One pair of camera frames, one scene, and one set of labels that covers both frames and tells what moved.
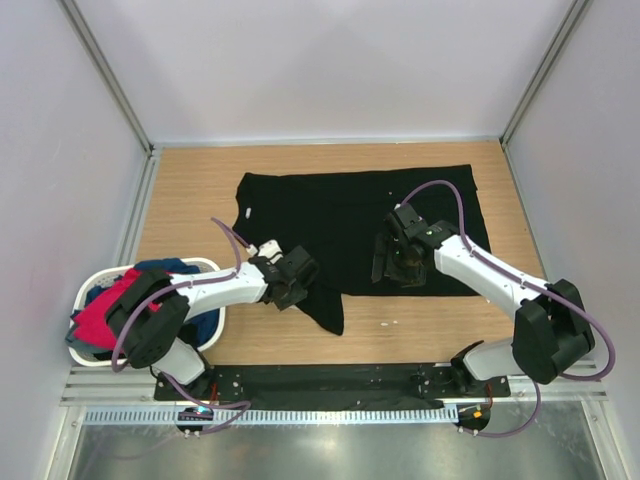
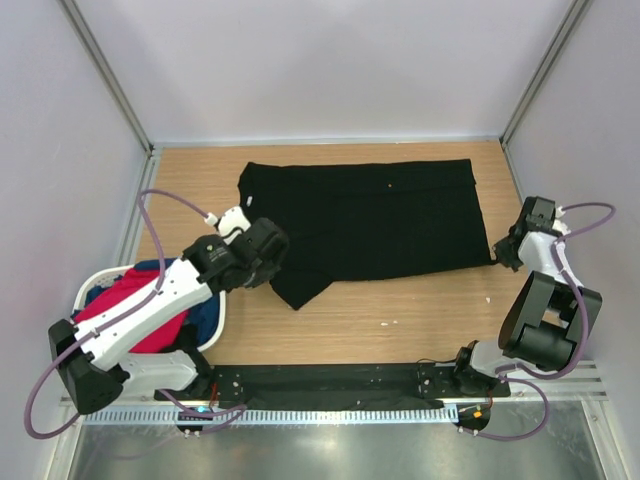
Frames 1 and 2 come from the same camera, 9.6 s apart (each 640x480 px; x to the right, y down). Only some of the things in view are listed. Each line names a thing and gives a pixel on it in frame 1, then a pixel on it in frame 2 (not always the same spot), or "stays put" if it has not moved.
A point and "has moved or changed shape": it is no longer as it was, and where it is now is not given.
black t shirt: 334,217 has moved or changed shape
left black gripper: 298,294 → 267,272
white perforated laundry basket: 105,274 stays put
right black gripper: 384,246 → 503,254
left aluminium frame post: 72,10 stays put
